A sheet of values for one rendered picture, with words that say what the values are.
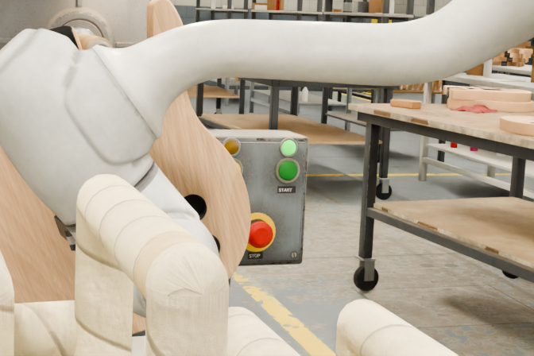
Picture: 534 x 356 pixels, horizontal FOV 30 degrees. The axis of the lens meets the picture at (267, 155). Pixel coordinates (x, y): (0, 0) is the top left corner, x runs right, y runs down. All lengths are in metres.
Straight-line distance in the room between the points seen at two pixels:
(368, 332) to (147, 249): 0.21
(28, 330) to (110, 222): 0.11
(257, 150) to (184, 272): 1.12
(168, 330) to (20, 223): 0.89
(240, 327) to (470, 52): 0.50
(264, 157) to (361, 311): 0.91
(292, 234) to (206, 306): 1.16
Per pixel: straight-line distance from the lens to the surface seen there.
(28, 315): 0.56
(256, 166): 1.50
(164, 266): 0.38
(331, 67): 0.93
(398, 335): 0.56
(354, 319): 0.60
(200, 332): 0.38
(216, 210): 1.30
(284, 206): 1.52
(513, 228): 4.48
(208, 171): 1.29
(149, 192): 0.90
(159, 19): 1.27
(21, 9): 1.43
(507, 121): 3.94
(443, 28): 0.97
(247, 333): 0.55
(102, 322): 0.55
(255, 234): 1.49
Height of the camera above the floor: 1.30
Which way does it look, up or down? 8 degrees down
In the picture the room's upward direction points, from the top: 3 degrees clockwise
